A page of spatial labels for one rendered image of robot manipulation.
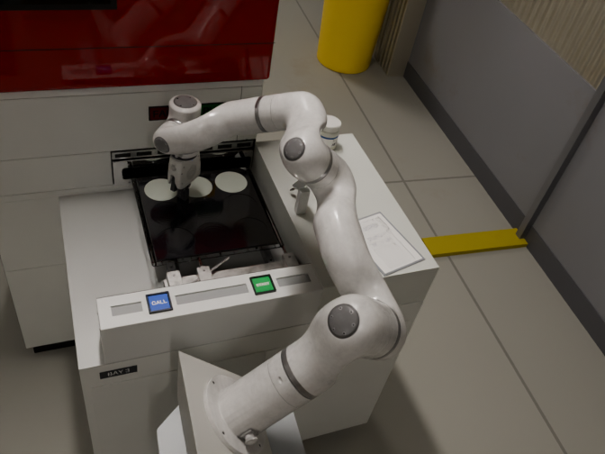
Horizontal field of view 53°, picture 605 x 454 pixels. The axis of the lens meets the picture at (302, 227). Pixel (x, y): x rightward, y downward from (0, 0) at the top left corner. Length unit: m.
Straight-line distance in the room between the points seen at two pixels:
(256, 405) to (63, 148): 0.97
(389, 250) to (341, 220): 0.45
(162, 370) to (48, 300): 0.79
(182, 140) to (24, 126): 0.48
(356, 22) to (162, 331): 3.10
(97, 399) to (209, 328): 0.35
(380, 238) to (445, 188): 1.92
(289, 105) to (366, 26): 2.87
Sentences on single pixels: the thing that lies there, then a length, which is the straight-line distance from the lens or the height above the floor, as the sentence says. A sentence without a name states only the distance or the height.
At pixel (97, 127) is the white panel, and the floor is 1.06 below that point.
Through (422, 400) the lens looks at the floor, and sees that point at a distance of 2.63.
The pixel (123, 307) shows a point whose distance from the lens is 1.50.
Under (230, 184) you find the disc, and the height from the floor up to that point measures 0.90.
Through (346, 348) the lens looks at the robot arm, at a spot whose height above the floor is 1.22.
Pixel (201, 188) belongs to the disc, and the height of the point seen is 0.90.
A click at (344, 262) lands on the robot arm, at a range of 1.26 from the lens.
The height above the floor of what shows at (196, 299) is 0.96.
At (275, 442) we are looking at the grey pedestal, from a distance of 1.48.
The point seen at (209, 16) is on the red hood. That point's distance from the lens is 1.66.
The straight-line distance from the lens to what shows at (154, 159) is 1.92.
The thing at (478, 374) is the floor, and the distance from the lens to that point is 2.80.
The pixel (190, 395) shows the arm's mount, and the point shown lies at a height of 1.01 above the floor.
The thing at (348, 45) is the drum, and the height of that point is 0.22.
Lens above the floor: 2.14
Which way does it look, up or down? 43 degrees down
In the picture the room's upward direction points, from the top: 12 degrees clockwise
